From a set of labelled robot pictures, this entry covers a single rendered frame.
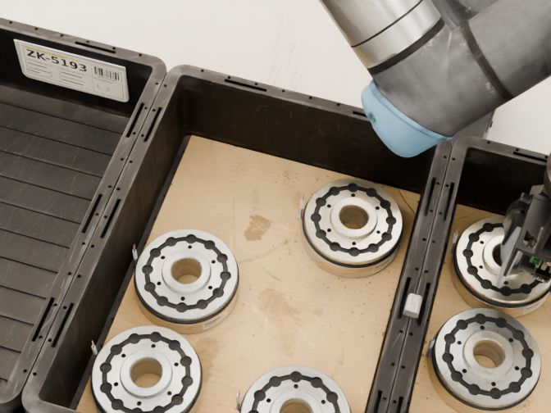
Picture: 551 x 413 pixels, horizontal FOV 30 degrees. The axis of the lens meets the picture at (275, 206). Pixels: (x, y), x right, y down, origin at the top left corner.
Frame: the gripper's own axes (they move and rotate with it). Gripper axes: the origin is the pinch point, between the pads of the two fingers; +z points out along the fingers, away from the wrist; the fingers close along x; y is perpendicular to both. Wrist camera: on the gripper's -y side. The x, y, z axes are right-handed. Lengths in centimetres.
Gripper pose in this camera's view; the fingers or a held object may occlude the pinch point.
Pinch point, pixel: (536, 271)
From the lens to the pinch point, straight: 106.9
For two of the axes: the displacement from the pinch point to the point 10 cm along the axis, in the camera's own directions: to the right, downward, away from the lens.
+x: 9.2, 3.5, -1.8
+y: -3.9, 7.7, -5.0
